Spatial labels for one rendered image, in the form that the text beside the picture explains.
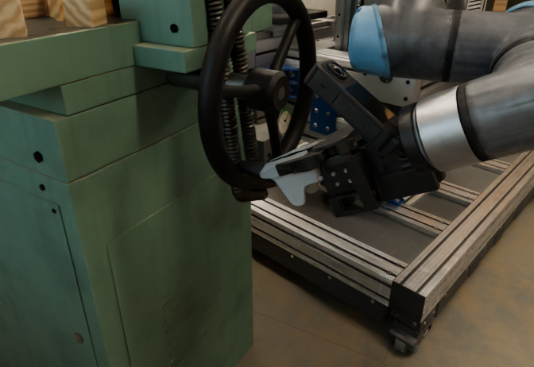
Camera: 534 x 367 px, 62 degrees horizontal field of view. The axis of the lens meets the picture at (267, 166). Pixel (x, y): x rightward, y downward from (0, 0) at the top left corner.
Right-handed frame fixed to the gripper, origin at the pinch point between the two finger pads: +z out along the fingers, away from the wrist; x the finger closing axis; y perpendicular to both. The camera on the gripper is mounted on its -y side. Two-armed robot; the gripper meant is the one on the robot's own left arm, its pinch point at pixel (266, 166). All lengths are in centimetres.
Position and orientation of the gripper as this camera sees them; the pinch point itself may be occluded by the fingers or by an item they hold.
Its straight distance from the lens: 56.0
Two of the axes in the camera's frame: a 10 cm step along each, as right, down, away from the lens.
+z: -7.5, 2.4, 6.2
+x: 5.2, -3.7, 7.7
